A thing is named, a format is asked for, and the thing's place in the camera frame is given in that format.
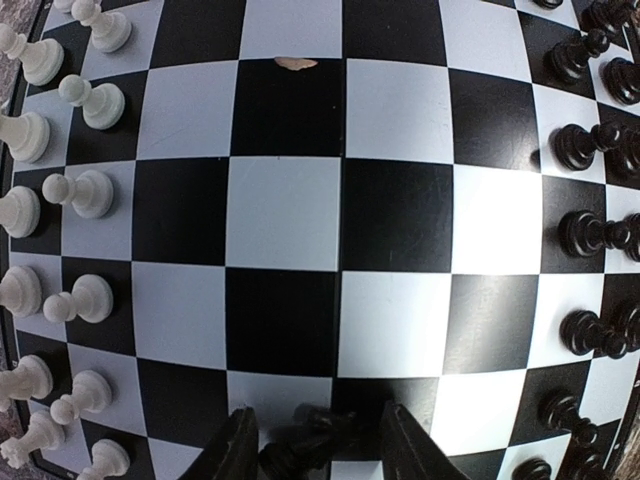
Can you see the black grey chess board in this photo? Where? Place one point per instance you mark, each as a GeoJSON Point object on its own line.
{"type": "Point", "coordinates": [336, 204]}

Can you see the white king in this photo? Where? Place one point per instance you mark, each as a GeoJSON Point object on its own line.
{"type": "Point", "coordinates": [20, 212]}

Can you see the black piece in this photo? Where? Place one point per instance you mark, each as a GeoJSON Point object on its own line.
{"type": "Point", "coordinates": [323, 434]}

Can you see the white left rook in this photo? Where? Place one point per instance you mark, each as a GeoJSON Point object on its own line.
{"type": "Point", "coordinates": [42, 433]}

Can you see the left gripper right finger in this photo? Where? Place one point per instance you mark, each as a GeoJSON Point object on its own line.
{"type": "Point", "coordinates": [407, 450]}

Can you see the white left knight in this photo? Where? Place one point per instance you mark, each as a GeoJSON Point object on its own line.
{"type": "Point", "coordinates": [31, 378]}

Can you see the white left bishop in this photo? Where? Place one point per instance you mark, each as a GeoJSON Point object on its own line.
{"type": "Point", "coordinates": [21, 291]}

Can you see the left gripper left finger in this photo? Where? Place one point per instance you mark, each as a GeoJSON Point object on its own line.
{"type": "Point", "coordinates": [233, 451]}

